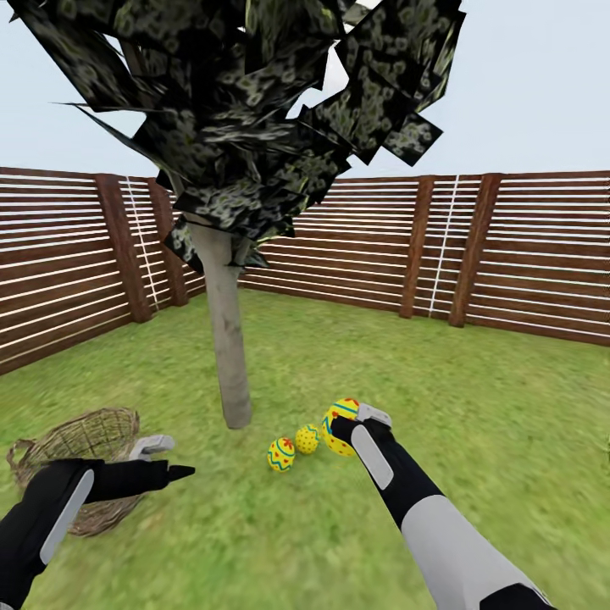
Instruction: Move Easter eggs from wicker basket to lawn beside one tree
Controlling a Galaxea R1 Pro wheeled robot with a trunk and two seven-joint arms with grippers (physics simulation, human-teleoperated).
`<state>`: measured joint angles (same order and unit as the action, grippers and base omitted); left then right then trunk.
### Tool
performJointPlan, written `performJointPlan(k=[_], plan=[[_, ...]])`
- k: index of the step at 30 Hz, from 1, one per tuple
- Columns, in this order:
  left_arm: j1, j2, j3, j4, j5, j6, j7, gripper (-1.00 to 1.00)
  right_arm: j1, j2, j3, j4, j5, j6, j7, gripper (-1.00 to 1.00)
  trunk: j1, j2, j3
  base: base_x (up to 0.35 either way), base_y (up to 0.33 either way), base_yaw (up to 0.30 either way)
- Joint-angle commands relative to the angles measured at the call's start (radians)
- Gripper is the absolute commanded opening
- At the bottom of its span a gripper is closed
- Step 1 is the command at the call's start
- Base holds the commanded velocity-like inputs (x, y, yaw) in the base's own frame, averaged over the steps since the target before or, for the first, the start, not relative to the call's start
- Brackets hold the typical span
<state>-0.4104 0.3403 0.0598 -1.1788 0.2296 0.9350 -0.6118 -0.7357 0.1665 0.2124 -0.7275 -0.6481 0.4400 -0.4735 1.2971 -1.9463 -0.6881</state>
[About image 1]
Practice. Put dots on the wicker basket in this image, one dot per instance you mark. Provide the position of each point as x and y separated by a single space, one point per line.
86 435

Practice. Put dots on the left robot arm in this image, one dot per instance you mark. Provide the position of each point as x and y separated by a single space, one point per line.
32 530

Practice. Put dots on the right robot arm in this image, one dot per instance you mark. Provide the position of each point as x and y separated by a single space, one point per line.
461 568

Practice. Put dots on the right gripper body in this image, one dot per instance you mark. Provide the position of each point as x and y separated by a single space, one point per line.
342 428

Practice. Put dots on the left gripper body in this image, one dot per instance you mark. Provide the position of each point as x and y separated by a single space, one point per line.
139 476

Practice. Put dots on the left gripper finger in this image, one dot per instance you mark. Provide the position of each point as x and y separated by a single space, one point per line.
176 472

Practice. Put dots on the easter egg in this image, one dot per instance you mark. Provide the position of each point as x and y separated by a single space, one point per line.
281 454
308 438
347 408

